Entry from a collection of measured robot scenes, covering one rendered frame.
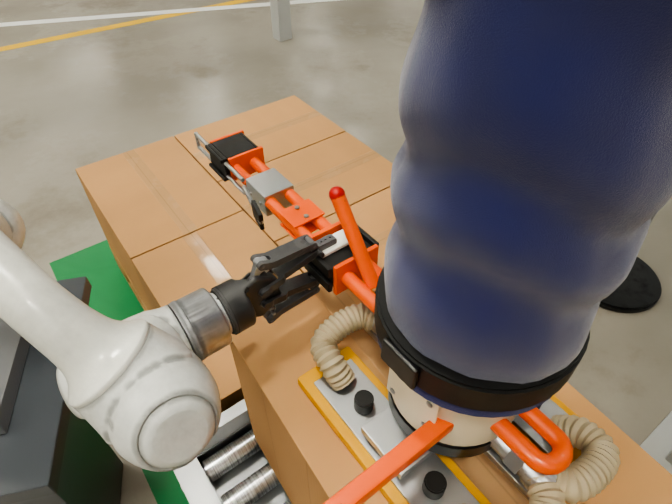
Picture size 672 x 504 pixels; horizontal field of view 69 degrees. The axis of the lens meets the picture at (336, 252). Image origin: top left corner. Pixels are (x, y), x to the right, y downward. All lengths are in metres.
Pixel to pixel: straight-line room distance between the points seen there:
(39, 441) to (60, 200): 2.02
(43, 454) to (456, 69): 0.96
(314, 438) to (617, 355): 1.66
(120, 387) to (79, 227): 2.27
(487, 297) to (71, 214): 2.59
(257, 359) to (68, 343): 0.37
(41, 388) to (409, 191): 0.92
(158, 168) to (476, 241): 1.72
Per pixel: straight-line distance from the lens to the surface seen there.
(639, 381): 2.19
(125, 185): 1.95
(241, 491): 1.15
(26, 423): 1.13
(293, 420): 0.75
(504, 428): 0.62
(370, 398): 0.71
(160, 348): 0.51
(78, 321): 0.51
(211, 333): 0.67
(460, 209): 0.35
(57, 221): 2.84
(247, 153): 0.96
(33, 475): 1.07
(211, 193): 1.81
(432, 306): 0.43
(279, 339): 0.82
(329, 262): 0.73
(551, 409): 0.79
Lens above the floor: 1.62
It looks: 45 degrees down
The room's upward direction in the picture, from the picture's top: straight up
